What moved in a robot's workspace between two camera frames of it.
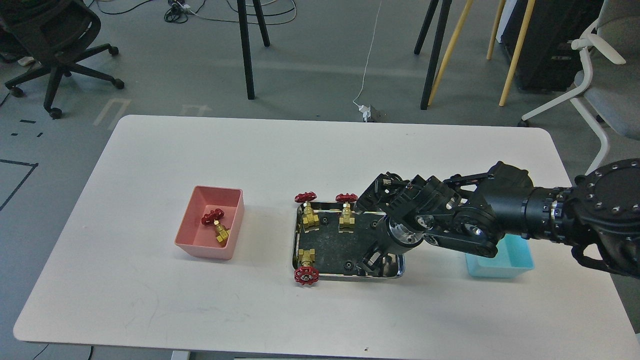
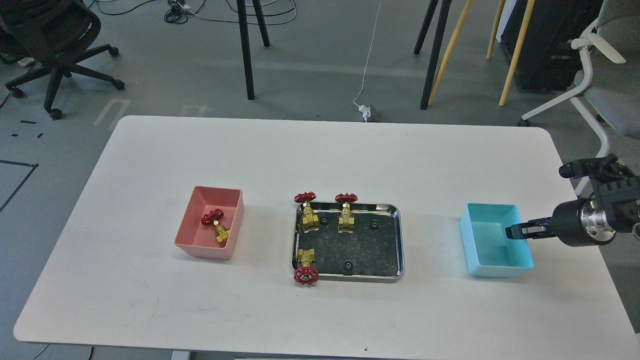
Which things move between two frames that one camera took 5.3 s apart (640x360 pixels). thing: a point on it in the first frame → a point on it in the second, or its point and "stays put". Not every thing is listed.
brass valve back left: x=310 y=219 stays put
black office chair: x=52 y=35 stays put
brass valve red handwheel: x=214 y=216 stays put
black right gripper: x=409 y=209 → x=576 y=223
